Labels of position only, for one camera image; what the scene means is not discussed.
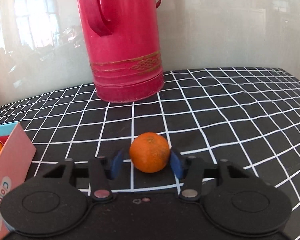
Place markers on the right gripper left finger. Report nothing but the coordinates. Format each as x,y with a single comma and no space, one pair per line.
101,170

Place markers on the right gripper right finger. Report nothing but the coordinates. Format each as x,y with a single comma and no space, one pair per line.
190,170

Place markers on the black white checked tablecloth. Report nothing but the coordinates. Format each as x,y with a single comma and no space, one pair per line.
250,116

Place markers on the colourful cardboard box tray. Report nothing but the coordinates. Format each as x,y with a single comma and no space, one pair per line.
15,158

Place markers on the red thermos flask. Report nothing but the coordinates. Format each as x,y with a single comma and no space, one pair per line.
122,41

